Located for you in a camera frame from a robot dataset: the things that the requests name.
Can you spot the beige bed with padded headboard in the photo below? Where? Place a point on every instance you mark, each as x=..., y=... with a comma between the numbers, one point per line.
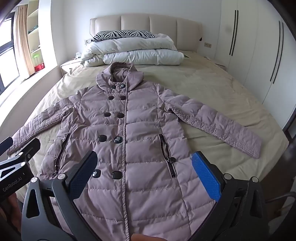
x=215, y=92

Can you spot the zebra print pillow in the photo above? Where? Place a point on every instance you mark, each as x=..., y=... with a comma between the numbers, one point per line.
x=124, y=34

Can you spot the white folded duvet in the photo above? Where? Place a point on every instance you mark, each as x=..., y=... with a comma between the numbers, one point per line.
x=138, y=54

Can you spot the wall socket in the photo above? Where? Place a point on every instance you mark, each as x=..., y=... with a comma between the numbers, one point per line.
x=207, y=45

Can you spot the dark framed window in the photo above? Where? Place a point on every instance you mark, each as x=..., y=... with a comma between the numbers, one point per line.
x=7, y=58

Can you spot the red box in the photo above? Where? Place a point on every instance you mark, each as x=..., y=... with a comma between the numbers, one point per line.
x=39, y=68

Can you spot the low white bedside cabinet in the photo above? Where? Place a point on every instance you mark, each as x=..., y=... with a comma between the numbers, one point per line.
x=216, y=61

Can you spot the built-in wall shelf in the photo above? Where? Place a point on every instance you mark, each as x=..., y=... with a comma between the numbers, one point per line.
x=34, y=34

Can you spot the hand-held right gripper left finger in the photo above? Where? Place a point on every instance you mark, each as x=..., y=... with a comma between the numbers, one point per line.
x=79, y=178

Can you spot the white nightstand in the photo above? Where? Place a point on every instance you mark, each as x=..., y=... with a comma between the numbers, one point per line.
x=69, y=66

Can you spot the person's right hand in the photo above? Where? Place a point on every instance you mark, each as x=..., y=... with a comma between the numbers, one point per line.
x=148, y=235

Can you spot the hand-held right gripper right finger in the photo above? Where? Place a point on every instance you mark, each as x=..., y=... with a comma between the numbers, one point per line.
x=205, y=173

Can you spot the beige curtain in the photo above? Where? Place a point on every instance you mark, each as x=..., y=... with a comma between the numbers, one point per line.
x=24, y=41

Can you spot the green lamp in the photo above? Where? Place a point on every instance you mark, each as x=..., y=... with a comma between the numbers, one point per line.
x=35, y=59

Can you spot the mauve quilted down jacket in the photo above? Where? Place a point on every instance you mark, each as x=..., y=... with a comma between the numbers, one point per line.
x=143, y=139

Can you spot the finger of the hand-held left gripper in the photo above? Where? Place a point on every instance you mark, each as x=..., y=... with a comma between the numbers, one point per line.
x=29, y=150
x=5, y=143

